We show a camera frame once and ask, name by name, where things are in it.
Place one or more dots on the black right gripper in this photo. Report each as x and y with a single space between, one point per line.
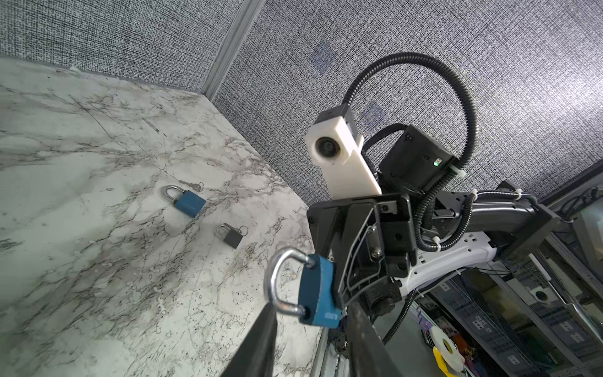
370 239

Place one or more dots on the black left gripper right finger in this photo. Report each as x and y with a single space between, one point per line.
368 355

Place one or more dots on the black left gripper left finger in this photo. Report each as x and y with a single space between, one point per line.
255 356

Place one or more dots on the blue padlock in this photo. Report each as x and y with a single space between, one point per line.
186 201
315 305

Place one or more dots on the black padlock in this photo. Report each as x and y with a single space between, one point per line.
231 235

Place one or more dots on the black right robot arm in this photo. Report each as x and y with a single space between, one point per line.
457 230

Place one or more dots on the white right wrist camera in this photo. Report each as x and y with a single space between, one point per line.
335 146

